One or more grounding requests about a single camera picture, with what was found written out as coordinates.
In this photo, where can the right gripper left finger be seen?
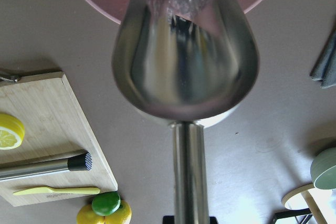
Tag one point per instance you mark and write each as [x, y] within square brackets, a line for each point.
[168, 220]

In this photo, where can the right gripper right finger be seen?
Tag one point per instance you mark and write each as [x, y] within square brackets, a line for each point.
[213, 220]

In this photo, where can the stainless steel ice scoop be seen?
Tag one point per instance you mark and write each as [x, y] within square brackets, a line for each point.
[187, 63]

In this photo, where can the wooden cup tree stand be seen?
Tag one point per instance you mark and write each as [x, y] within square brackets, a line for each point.
[315, 199]

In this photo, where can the lower yellow lemon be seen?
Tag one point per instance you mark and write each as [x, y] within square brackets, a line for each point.
[122, 216]

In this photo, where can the yellow lemon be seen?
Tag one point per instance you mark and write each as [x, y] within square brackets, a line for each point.
[122, 216]
[86, 215]

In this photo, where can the green lime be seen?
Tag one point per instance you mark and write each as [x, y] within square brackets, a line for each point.
[106, 203]

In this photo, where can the black glass holder tray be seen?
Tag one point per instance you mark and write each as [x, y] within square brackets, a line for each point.
[300, 216]

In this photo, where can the upper yellow lemon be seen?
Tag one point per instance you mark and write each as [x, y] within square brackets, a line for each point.
[86, 215]

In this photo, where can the steel muddler black tip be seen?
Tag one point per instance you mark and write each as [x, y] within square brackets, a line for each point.
[82, 162]

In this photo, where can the mint green bowl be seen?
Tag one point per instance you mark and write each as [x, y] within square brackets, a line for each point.
[322, 170]

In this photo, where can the yellow plastic knife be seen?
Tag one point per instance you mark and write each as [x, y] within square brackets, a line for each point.
[51, 190]

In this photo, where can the bamboo cutting board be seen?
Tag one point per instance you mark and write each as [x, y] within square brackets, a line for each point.
[55, 127]

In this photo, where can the half lemon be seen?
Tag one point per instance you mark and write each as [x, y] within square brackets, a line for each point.
[12, 132]

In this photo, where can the grey folded cloth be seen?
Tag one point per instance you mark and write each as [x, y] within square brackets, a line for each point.
[324, 69]

